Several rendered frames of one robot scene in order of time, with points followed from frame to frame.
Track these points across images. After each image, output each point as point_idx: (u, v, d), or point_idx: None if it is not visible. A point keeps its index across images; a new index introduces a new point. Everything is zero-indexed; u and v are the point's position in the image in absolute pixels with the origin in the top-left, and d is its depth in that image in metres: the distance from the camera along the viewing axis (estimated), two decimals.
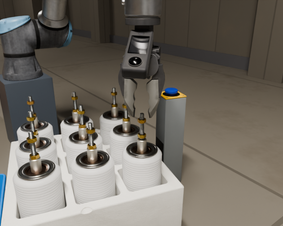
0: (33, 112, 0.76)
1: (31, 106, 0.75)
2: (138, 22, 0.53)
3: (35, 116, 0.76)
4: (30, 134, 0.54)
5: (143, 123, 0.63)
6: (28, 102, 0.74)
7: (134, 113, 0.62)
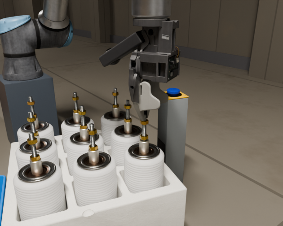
0: (33, 112, 0.75)
1: (32, 107, 0.74)
2: None
3: (36, 117, 0.75)
4: (31, 136, 0.53)
5: (143, 124, 0.62)
6: (29, 103, 0.73)
7: (146, 114, 0.61)
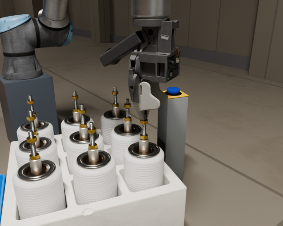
0: (33, 111, 0.75)
1: (31, 106, 0.74)
2: None
3: (35, 115, 0.75)
4: (30, 134, 0.53)
5: (145, 125, 0.61)
6: (28, 102, 0.73)
7: (145, 115, 0.61)
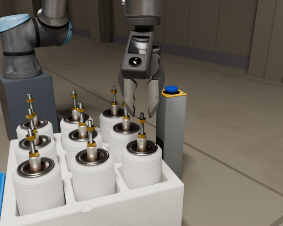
0: (33, 110, 0.76)
1: (31, 104, 0.75)
2: (138, 22, 0.53)
3: (35, 114, 0.76)
4: (29, 132, 0.54)
5: (139, 123, 0.63)
6: (28, 100, 0.74)
7: (134, 113, 0.62)
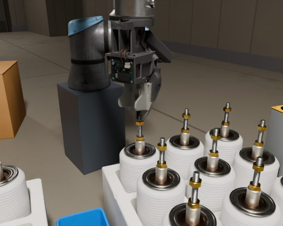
0: (139, 134, 0.62)
1: (138, 128, 0.61)
2: None
3: (139, 140, 0.62)
4: (197, 176, 0.40)
5: None
6: (135, 122, 0.61)
7: (140, 116, 0.60)
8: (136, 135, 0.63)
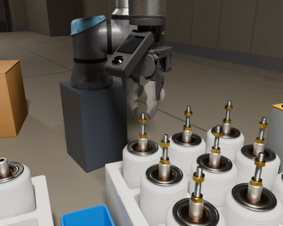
0: (144, 131, 0.63)
1: (144, 125, 0.63)
2: (135, 22, 0.53)
3: (146, 135, 0.64)
4: (200, 171, 0.41)
5: None
6: (144, 120, 0.62)
7: (137, 112, 0.63)
8: (141, 135, 0.63)
